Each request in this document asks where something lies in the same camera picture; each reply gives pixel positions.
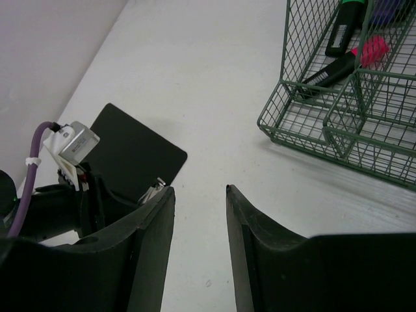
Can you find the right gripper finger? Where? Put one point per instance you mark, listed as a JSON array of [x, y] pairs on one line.
[[275, 269]]

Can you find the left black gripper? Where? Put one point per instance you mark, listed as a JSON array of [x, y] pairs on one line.
[[119, 265]]

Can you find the black mat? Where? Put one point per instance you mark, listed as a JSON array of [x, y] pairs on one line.
[[130, 156]]

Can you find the green highlighter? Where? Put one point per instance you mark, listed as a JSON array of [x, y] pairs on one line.
[[350, 17]]

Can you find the purple highlighter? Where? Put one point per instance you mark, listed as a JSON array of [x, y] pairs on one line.
[[386, 12]]

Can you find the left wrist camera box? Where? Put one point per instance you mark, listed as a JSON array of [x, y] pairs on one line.
[[69, 146]]

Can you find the green wire mesh organizer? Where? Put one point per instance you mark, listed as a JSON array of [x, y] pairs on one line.
[[365, 122]]

